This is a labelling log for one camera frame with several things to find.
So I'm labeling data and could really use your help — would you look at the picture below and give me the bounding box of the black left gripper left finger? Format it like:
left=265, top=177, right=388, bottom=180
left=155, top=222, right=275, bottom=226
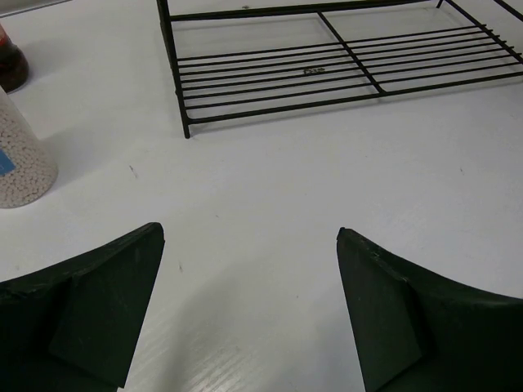
left=1, top=222, right=165, bottom=391

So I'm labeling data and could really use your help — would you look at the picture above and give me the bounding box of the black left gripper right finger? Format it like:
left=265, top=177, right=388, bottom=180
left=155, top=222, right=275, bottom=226
left=337, top=228, right=522, bottom=391

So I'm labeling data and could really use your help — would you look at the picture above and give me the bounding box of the silver-lid jar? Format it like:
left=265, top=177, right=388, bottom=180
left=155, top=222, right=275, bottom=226
left=1, top=91, right=58, bottom=208

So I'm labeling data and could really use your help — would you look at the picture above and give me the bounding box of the dark sauce bottle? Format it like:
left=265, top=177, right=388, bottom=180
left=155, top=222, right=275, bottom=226
left=0, top=26, right=29, bottom=93

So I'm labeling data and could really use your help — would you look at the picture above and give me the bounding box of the black wire rack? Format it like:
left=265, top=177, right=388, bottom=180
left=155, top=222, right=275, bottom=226
left=157, top=1, right=522, bottom=138

